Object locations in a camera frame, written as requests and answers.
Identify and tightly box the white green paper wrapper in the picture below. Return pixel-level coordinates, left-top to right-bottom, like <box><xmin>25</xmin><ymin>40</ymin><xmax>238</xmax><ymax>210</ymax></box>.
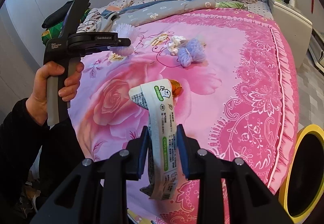
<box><xmin>129</xmin><ymin>79</ymin><xmax>178</xmax><ymax>201</ymax></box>

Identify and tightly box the large white foam net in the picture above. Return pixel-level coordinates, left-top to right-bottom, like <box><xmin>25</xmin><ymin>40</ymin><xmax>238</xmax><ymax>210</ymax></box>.
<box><xmin>109</xmin><ymin>23</ymin><xmax>139</xmax><ymax>57</ymax></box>

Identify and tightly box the white plastic wrap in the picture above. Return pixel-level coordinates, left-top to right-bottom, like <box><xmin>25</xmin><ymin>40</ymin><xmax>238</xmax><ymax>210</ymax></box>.
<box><xmin>167</xmin><ymin>35</ymin><xmax>188</xmax><ymax>56</ymax></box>

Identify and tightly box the black sleeved left forearm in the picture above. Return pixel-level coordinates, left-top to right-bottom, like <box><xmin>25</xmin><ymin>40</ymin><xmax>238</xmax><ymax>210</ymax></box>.
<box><xmin>1</xmin><ymin>99</ymin><xmax>85</xmax><ymax>223</ymax></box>

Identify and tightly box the yellow rimmed trash bin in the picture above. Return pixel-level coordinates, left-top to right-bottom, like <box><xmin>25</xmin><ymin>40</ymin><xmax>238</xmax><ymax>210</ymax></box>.
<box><xmin>278</xmin><ymin>124</ymin><xmax>323</xmax><ymax>223</ymax></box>

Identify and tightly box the left hand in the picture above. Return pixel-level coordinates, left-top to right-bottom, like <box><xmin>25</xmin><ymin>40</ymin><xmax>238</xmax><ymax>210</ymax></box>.
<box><xmin>25</xmin><ymin>60</ymin><xmax>85</xmax><ymax>126</ymax></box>

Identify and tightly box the green black clothes pile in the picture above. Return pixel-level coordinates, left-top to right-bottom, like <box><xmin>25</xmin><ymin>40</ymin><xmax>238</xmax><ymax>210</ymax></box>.
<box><xmin>40</xmin><ymin>0</ymin><xmax>92</xmax><ymax>47</ymax></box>

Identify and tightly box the orange snack wrapper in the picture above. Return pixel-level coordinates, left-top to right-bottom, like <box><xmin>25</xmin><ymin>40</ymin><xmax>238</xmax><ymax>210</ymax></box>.
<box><xmin>169</xmin><ymin>79</ymin><xmax>182</xmax><ymax>98</ymax></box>

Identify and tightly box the pink floral bedspread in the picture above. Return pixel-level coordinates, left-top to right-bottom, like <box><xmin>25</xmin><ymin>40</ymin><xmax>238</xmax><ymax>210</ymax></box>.
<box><xmin>66</xmin><ymin>7</ymin><xmax>301</xmax><ymax>224</ymax></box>

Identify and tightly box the grey floral quilt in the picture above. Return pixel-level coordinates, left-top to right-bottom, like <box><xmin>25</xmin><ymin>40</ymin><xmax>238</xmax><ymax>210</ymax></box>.
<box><xmin>96</xmin><ymin>0</ymin><xmax>248</xmax><ymax>32</ymax></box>

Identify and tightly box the purple foam net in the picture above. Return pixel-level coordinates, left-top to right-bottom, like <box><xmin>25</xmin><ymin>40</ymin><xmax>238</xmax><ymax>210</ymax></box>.
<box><xmin>177</xmin><ymin>38</ymin><xmax>206</xmax><ymax>68</ymax></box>

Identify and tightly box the white bedside cabinet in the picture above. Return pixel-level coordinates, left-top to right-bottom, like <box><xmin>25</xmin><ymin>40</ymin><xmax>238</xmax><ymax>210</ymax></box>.
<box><xmin>268</xmin><ymin>0</ymin><xmax>312</xmax><ymax>69</ymax></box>

